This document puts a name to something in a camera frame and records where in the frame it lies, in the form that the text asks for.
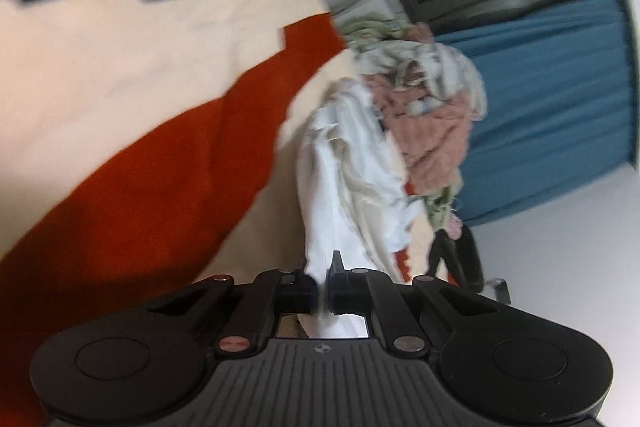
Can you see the blue curtain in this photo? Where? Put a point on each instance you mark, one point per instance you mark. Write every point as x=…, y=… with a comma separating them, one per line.
x=540, y=107

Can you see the green patterned blanket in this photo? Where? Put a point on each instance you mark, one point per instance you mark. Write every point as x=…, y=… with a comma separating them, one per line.
x=367, y=27

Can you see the black armchair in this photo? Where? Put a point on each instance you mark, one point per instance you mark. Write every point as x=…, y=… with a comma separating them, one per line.
x=472, y=262

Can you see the wall socket with charger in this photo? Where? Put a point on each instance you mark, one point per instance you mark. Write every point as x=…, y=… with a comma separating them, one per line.
x=500, y=289

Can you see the white T-shirt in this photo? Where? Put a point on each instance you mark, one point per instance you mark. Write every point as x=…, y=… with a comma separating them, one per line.
x=330, y=187

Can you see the beige hoodie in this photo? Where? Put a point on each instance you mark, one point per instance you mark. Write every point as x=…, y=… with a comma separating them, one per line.
x=450, y=67

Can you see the pink fluffy blanket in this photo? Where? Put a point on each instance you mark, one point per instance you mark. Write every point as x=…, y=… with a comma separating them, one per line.
x=435, y=142

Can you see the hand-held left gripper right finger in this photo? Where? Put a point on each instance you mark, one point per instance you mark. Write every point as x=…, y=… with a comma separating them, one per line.
x=337, y=292

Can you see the small pink garment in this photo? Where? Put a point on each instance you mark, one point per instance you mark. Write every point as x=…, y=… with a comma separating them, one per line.
x=455, y=227

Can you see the red black cream striped blanket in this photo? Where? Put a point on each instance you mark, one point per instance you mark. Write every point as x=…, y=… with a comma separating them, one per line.
x=125, y=107

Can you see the pale green cloth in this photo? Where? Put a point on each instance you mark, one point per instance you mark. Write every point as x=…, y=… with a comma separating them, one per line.
x=440, y=207

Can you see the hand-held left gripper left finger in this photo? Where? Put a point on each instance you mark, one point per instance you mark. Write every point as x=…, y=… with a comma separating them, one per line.
x=302, y=294

